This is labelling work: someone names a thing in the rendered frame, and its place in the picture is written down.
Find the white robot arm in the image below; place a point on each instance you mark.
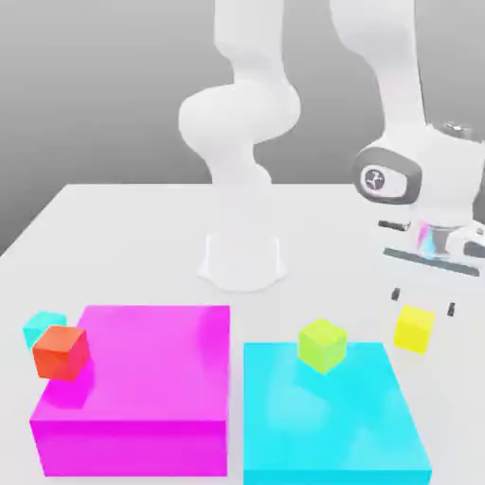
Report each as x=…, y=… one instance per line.
x=242, y=113

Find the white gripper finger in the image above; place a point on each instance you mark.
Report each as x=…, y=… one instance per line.
x=395, y=294
x=451, y=308

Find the small cyan cube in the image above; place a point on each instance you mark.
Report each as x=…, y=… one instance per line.
x=39, y=322

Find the large cyan box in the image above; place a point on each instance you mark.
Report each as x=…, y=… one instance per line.
x=333, y=424

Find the large magenta box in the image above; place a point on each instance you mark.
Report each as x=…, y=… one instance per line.
x=151, y=379

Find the small orange cube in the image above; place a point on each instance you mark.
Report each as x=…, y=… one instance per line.
x=60, y=352

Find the small lime green cube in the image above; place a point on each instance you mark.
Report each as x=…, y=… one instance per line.
x=322, y=346

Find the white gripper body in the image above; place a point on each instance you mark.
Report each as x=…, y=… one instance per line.
x=435, y=264

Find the small yellow cube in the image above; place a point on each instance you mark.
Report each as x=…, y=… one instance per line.
x=413, y=333

